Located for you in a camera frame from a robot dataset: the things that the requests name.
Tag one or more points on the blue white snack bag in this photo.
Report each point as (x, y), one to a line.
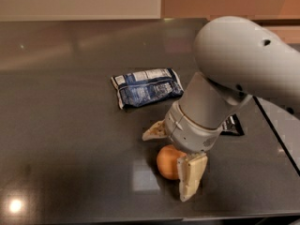
(145, 87)

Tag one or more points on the black snack bar wrapper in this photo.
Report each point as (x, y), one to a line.
(232, 127)

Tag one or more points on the grey side table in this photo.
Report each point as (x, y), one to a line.
(286, 129)

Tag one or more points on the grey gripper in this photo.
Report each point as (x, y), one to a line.
(191, 133)

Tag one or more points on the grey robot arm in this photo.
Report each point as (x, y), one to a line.
(237, 60)

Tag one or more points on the orange fruit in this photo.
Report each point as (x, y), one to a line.
(167, 161)

